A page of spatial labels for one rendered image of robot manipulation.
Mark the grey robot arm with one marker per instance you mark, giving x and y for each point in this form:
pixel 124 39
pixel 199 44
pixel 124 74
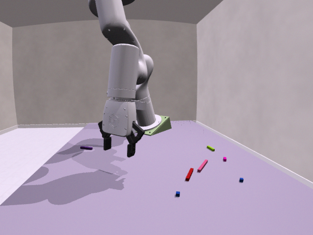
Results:
pixel 130 69

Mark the pink rod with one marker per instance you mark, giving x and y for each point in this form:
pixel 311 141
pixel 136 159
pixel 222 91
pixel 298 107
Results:
pixel 202 165

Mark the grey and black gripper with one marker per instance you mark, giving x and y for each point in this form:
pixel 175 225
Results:
pixel 119 118

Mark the red rod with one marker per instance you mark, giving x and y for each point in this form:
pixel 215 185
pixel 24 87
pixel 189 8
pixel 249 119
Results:
pixel 189 174

